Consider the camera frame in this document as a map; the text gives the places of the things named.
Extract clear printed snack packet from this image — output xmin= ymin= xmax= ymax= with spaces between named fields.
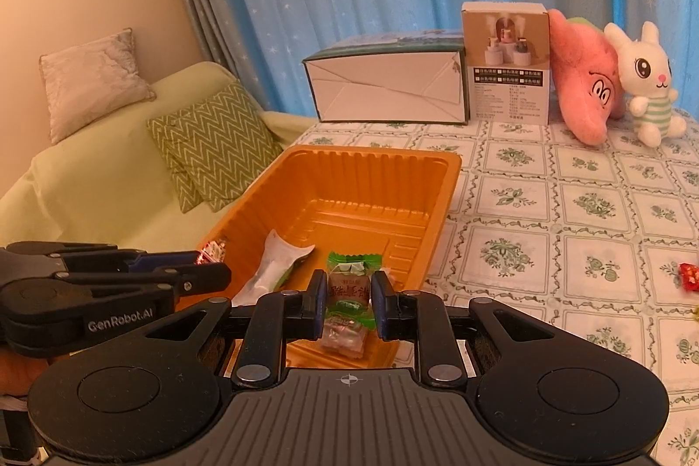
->
xmin=320 ymin=314 xmax=368 ymax=359

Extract pink star plush toy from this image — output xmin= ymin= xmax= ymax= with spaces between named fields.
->
xmin=547 ymin=8 xmax=626 ymax=147

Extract white bunny plush toy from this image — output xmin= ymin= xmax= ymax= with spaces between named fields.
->
xmin=603 ymin=21 xmax=686 ymax=149

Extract green floral tablecloth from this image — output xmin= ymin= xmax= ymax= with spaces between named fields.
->
xmin=302 ymin=117 xmax=698 ymax=465

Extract red gold foil candy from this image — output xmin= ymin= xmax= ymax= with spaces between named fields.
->
xmin=197 ymin=239 xmax=226 ymax=264

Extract beige silk cushion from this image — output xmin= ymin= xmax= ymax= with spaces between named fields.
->
xmin=39 ymin=28 xmax=155 ymax=144

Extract orange plastic tray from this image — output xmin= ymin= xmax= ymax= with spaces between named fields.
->
xmin=0 ymin=144 xmax=464 ymax=397

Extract tall humidifier product box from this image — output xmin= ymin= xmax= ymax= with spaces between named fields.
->
xmin=461 ymin=1 xmax=551 ymax=125

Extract green candy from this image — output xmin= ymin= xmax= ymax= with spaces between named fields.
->
xmin=326 ymin=252 xmax=383 ymax=330

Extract white green snack packet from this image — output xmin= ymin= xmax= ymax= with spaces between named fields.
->
xmin=231 ymin=231 xmax=315 ymax=306

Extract green chevron cushion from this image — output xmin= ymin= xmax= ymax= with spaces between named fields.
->
xmin=146 ymin=80 xmax=282 ymax=213

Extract white flat cardboard box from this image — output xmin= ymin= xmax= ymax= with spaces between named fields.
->
xmin=303 ymin=30 xmax=469 ymax=124

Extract light green sofa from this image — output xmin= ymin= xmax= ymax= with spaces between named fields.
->
xmin=0 ymin=60 xmax=319 ymax=255

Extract small red candy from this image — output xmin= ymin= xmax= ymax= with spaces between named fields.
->
xmin=679 ymin=262 xmax=699 ymax=292

